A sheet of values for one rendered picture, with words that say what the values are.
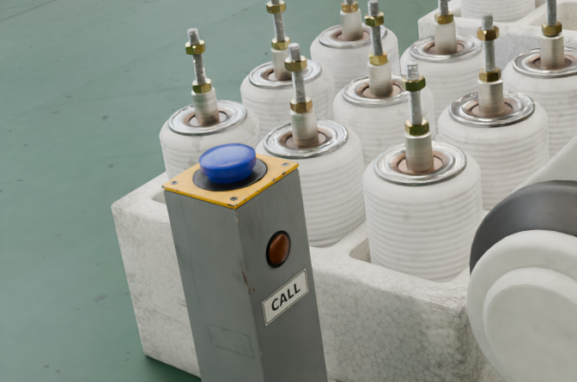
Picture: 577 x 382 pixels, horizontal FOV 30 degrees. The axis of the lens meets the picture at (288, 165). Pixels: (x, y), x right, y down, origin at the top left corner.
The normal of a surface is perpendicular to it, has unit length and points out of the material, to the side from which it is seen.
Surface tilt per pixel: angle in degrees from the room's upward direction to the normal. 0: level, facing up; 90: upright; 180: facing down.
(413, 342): 90
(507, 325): 90
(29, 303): 0
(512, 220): 57
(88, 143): 0
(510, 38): 90
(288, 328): 90
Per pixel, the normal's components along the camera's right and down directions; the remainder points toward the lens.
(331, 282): -0.62, 0.41
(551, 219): -0.60, -0.35
